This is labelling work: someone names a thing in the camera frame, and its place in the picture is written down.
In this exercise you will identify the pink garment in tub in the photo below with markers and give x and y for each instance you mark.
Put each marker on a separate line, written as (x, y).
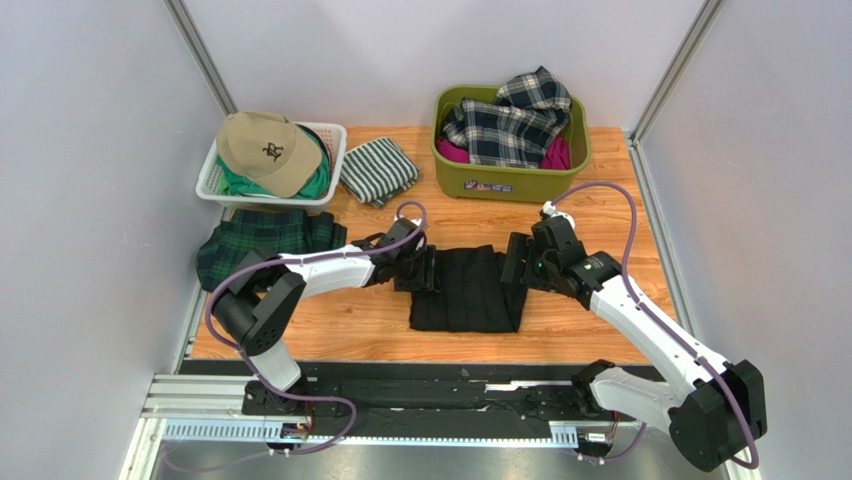
(557, 156)

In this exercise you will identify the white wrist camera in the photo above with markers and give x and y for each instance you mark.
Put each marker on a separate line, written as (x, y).
(413, 236)
(549, 210)

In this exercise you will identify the black garment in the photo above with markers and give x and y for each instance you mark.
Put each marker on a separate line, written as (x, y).
(470, 295)

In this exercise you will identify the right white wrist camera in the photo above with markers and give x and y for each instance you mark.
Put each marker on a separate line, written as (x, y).
(549, 210)

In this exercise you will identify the striped folded cloth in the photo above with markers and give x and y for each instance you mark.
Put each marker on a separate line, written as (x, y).
(377, 171)

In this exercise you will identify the grey white plaid skirt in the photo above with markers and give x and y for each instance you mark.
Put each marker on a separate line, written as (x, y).
(517, 127)

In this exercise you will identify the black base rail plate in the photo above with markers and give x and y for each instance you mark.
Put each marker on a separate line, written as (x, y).
(422, 401)

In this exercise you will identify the white plastic basket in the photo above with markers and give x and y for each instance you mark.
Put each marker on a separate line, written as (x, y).
(335, 138)

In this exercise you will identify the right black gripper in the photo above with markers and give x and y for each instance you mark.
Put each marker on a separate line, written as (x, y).
(515, 261)

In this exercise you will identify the green plaid skirt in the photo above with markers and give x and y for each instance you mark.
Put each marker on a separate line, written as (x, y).
(291, 232)

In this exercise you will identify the olive green plastic tub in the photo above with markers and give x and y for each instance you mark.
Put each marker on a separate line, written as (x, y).
(464, 180)

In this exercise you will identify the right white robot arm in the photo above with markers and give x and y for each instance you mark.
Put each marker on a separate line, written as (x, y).
(711, 408)

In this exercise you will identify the beige baseball cap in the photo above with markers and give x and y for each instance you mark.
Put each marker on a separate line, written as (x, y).
(268, 149)

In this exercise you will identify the green garment in basket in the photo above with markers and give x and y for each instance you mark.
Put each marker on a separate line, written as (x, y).
(231, 184)

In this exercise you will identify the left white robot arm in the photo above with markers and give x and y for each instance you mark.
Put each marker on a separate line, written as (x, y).
(254, 305)

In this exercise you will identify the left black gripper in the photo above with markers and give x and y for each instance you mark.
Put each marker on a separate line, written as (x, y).
(425, 279)

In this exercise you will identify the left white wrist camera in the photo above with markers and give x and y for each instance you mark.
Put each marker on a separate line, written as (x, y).
(413, 236)

